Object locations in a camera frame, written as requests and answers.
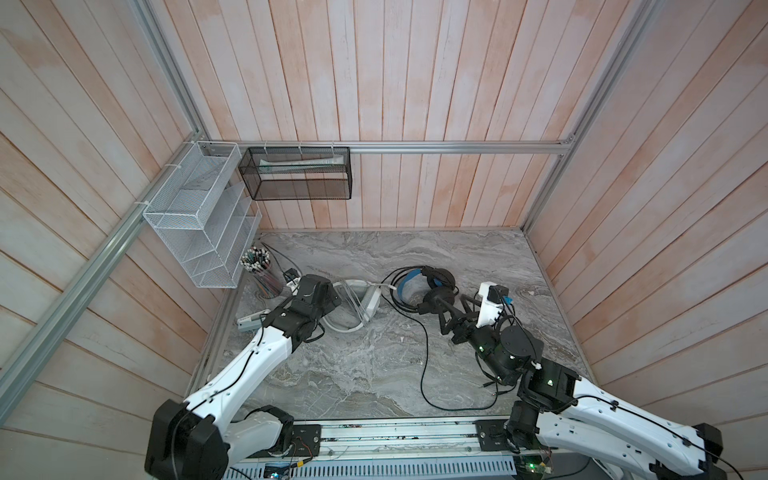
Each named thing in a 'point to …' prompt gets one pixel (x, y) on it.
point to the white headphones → (371, 300)
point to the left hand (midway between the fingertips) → (324, 303)
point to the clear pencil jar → (265, 279)
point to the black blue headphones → (439, 294)
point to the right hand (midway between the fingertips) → (450, 300)
